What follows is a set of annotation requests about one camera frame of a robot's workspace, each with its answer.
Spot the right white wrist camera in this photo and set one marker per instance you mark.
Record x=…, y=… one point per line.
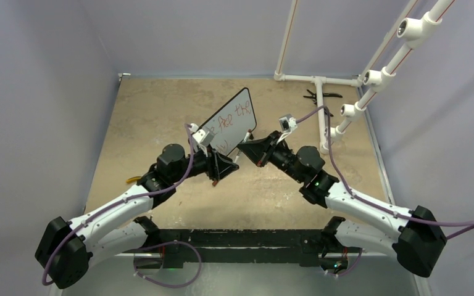
x=288, y=125

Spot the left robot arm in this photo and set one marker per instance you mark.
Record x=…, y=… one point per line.
x=106, y=212

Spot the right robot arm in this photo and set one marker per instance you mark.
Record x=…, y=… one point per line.
x=384, y=220

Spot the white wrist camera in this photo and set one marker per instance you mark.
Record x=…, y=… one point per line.
x=288, y=125
x=202, y=137

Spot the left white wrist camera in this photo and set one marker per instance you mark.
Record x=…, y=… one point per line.
x=202, y=137

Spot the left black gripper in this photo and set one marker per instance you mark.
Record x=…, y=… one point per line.
x=222, y=168

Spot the black pliers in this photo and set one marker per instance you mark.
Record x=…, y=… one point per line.
x=313, y=97

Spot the aluminium extrusion frame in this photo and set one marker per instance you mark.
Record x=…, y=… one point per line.
x=67, y=258

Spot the yellow-handled pliers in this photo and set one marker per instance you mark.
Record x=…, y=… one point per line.
x=133, y=180

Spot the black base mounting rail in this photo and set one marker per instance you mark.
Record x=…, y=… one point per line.
x=304, y=247

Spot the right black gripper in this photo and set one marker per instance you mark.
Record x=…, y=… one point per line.
x=257, y=150

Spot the small black-framed whiteboard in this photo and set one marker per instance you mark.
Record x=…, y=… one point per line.
x=231, y=122

